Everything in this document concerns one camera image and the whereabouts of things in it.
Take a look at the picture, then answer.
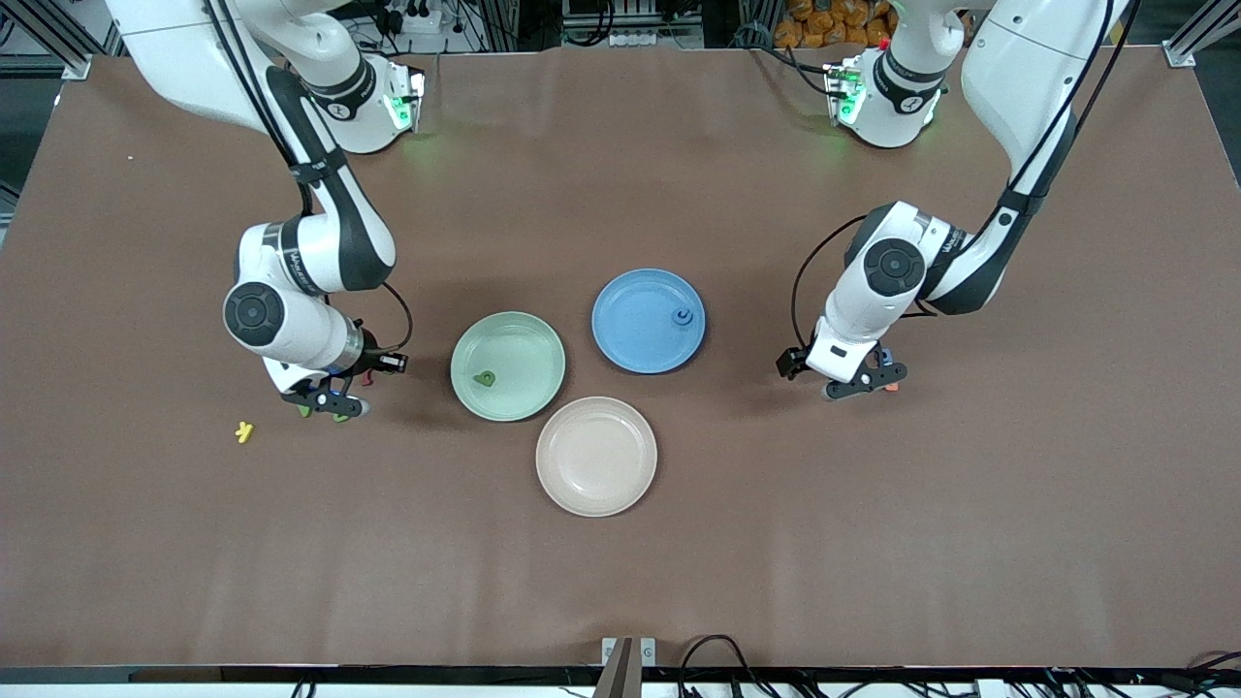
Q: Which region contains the green plate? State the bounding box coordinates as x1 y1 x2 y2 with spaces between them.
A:
450 311 567 423

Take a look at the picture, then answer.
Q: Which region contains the blue plate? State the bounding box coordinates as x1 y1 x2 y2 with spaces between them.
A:
591 269 707 375

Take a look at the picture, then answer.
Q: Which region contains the pale pink plate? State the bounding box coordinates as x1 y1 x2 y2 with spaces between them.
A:
535 396 658 518

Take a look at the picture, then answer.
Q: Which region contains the brown table cover mat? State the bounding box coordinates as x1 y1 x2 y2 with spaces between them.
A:
0 44 1241 670

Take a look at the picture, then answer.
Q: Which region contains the pile of orange objects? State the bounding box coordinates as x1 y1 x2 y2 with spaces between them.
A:
776 0 895 48

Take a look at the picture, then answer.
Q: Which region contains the white power strip with plugs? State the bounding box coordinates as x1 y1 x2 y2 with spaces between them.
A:
391 0 443 36

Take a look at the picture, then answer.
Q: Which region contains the black cable loop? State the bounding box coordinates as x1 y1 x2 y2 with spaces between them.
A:
677 634 777 698

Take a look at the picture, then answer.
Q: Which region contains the silver metal bracket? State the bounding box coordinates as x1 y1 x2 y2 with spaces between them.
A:
601 636 657 670

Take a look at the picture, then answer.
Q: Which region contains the brown wedge post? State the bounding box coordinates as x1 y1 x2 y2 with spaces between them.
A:
593 637 636 698

